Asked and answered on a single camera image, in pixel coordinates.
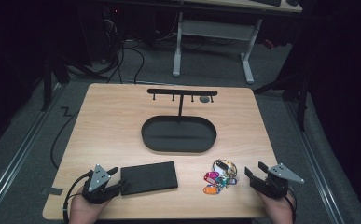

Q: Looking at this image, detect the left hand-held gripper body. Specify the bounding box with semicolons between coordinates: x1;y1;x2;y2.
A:
81;163;115;205

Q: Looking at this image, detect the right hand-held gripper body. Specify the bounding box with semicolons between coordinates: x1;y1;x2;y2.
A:
250;162;305;200

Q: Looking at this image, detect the key ring with coloured tags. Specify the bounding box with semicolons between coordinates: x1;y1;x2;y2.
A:
202;159;239;195

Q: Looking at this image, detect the black wallet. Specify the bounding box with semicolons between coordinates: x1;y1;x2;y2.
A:
119;161;179;197

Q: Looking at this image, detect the black key rack with tray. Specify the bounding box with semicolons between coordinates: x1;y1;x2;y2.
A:
141;88;218;154

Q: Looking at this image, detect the person's right hand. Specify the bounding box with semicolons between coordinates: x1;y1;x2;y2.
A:
257;189;296;224

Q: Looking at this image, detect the person's left hand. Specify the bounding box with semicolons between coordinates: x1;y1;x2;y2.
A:
69;189;111;224

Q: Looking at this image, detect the grey tape patch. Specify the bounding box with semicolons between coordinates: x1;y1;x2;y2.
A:
40;187;64;197

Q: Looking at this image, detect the black metal stand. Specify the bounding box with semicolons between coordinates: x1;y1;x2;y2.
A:
40;50;109;113
252;70;311;133

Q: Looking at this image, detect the small red object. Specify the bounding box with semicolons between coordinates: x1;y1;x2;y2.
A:
262;38;276;50

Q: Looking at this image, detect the dark computer tower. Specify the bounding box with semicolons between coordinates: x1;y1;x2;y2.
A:
102;5;122;64

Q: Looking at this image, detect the white-framed desk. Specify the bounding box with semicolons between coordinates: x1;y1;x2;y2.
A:
172;0;303;85

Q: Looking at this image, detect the black keyboard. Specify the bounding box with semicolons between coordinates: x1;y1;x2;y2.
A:
251;0;283;7

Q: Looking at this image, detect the right hand-held gripper cable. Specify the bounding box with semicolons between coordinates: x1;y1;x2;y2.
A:
283;186;298;224

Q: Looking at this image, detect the hand-held gripper cable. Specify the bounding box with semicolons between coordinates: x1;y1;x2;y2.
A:
283;186;298;224
62;173;94;224

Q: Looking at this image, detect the left hand-held gripper cable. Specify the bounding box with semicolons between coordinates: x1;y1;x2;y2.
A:
62;173;94;224

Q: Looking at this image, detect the metal floor rail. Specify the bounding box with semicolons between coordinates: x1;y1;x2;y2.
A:
0;83;62;217
285;100;346;224

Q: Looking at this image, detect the black floor cable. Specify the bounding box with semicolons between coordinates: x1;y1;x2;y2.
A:
49;109;80;171

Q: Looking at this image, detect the bundle of black cables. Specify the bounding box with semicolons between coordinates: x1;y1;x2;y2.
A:
105;38;146;85

